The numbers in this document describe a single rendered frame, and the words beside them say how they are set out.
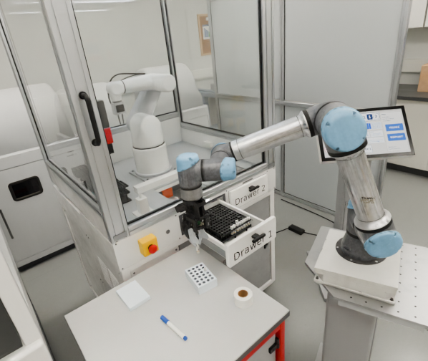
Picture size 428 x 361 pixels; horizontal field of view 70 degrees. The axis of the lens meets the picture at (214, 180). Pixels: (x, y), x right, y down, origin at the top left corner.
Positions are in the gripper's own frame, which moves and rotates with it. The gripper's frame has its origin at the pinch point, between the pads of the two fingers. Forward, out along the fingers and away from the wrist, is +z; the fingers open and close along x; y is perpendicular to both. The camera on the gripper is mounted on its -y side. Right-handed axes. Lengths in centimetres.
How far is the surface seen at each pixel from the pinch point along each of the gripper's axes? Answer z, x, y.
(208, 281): 17.7, 0.6, 3.9
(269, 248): 61, 75, -28
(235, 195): 8, 46, -25
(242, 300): 17.6, 2.8, 20.1
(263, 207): 27, 70, -28
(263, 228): 6.8, 30.8, 6.7
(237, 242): 5.9, 15.6, 6.5
